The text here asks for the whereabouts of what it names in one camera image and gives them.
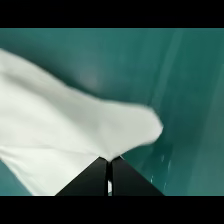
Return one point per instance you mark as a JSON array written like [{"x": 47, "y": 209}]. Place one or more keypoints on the white garment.
[{"x": 60, "y": 133}]

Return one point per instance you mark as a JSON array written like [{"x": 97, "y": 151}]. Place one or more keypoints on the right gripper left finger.
[{"x": 89, "y": 181}]

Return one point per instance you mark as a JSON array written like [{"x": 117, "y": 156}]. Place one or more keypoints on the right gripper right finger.
[{"x": 130, "y": 182}]

